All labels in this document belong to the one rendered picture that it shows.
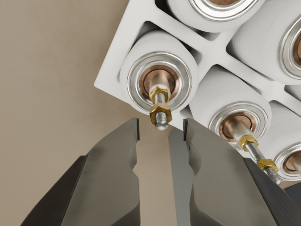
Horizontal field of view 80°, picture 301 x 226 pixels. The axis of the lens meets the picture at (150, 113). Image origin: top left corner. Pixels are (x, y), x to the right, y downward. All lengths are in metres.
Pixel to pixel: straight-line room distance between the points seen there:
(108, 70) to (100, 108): 0.25
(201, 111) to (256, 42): 0.10
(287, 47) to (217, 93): 0.08
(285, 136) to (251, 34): 0.15
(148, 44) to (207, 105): 0.11
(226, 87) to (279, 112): 0.13
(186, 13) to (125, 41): 0.11
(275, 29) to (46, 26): 0.45
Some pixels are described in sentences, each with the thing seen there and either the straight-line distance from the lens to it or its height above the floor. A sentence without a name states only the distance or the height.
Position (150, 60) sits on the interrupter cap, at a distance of 0.20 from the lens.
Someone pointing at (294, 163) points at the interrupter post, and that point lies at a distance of 0.34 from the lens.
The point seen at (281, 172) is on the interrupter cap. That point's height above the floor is 0.25.
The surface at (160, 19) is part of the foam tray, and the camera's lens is 0.27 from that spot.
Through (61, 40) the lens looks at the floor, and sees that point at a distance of 0.51.
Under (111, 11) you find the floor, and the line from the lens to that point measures 0.46.
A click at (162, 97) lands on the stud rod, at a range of 0.17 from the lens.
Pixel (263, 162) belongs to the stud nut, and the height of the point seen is 0.32.
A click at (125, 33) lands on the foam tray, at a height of 0.18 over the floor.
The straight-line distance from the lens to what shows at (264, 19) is 0.27.
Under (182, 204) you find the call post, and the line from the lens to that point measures 0.38.
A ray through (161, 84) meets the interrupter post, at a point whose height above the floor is 0.28.
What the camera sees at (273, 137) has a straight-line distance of 0.32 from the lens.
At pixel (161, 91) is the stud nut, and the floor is 0.29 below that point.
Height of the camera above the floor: 0.45
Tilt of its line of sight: 61 degrees down
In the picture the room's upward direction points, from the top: 177 degrees counter-clockwise
